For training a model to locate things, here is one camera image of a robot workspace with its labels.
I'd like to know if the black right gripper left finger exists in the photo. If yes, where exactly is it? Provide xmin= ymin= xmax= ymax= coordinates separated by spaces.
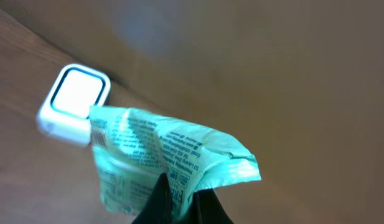
xmin=132 ymin=173 xmax=172 ymax=224

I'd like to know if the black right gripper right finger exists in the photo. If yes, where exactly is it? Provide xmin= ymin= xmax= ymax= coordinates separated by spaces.
xmin=191 ymin=189 xmax=233 ymax=224

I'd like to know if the teal wet wipes pack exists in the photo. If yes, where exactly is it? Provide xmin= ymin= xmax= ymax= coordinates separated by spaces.
xmin=90 ymin=106 xmax=261 ymax=220

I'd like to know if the white barcode scanner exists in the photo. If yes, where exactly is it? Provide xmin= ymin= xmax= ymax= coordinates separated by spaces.
xmin=36 ymin=63 xmax=111 ymax=147

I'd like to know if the brown cardboard backdrop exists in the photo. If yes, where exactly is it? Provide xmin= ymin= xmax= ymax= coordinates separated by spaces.
xmin=0 ymin=0 xmax=384 ymax=223

